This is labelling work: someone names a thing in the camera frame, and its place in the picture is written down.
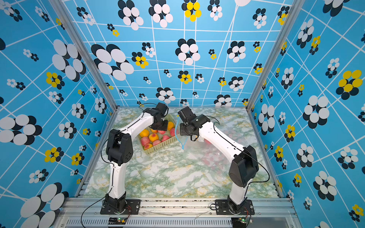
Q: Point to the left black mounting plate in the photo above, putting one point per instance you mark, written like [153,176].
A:
[122,207]

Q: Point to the plain yellow peach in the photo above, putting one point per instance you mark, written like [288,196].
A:
[144,133]

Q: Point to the clear zip-top bag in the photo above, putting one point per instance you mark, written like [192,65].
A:
[208,152]

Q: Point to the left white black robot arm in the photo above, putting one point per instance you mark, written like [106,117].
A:
[119,151]

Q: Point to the black mounting plate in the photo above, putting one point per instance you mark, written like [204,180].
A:
[122,207]
[228,207]

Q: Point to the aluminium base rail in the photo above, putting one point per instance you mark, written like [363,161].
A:
[178,213]

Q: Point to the pale green plastic basket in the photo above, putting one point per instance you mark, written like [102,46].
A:
[165,138]

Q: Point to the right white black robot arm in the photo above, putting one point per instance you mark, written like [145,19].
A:
[243,160]

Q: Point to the yellow red blush peach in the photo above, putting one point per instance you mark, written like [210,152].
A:
[153,137]

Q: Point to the pink red peach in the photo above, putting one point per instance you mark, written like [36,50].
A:
[207,142]

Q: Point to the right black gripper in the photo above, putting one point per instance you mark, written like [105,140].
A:
[182,132]

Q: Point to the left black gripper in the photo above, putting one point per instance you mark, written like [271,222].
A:
[165,128]

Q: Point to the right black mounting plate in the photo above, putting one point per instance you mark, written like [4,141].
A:
[228,207]

